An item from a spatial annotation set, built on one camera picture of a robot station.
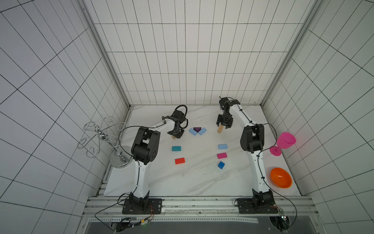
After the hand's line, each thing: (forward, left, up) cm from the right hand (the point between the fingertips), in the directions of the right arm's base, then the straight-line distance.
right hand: (222, 123), depth 105 cm
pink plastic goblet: (-20, -32, +12) cm, 39 cm away
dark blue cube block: (-31, +3, -1) cm, 31 cm away
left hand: (-12, +34, -2) cm, 36 cm away
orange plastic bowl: (-37, -29, 0) cm, 47 cm away
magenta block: (-25, +2, -2) cm, 25 cm away
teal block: (-22, +32, -2) cm, 39 cm away
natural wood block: (-16, +34, +2) cm, 38 cm away
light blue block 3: (-18, +1, -3) cm, 18 cm away
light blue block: (-8, +22, -2) cm, 23 cm away
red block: (-30, +29, -3) cm, 42 cm away
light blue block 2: (-8, +16, -2) cm, 18 cm away
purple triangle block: (-6, +19, -1) cm, 20 cm away
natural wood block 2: (-5, +3, -2) cm, 6 cm away
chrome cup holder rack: (-30, +66, +1) cm, 72 cm away
